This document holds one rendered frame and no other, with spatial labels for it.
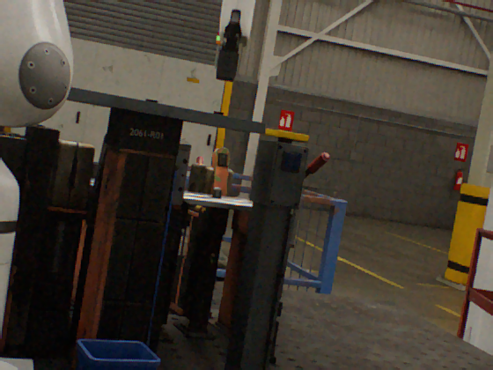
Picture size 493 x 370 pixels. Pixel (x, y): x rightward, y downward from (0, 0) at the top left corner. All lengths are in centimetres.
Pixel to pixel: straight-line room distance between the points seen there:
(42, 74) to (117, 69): 854
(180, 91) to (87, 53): 118
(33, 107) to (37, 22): 9
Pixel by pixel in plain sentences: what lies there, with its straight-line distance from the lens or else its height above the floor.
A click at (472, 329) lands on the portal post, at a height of 16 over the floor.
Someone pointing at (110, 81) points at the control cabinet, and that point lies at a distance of 937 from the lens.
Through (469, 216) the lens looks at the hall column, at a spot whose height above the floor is 77.
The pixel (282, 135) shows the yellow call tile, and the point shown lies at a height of 115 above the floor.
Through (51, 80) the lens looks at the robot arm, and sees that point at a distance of 86.
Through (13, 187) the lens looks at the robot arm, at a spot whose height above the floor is 103.
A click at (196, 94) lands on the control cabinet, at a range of 955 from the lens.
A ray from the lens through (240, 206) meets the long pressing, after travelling 162.
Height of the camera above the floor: 113
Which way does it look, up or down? 3 degrees down
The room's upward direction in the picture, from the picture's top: 10 degrees clockwise
